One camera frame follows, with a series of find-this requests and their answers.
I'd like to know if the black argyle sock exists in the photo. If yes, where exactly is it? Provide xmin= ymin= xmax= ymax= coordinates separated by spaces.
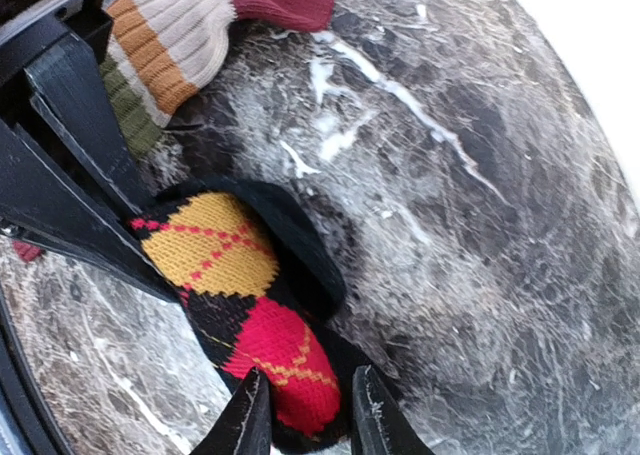
xmin=129 ymin=176 xmax=368 ymax=454

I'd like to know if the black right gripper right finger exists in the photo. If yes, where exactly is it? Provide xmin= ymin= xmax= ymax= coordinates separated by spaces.
xmin=351 ymin=366 xmax=434 ymax=455

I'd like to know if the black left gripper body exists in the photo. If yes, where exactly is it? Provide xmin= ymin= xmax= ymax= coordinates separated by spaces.
xmin=0 ymin=0 xmax=116 ymax=86

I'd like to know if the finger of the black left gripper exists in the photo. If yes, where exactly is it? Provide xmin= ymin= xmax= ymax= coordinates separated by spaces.
xmin=25 ymin=34 xmax=152 ymax=219
xmin=1 ymin=123 xmax=178 ymax=303

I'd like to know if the beige striped sock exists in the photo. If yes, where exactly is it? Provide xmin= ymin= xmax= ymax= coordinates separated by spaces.
xmin=100 ymin=0 xmax=335 ymax=158

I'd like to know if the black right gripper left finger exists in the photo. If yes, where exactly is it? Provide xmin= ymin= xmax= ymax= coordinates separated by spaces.
xmin=191 ymin=367 xmax=272 ymax=455

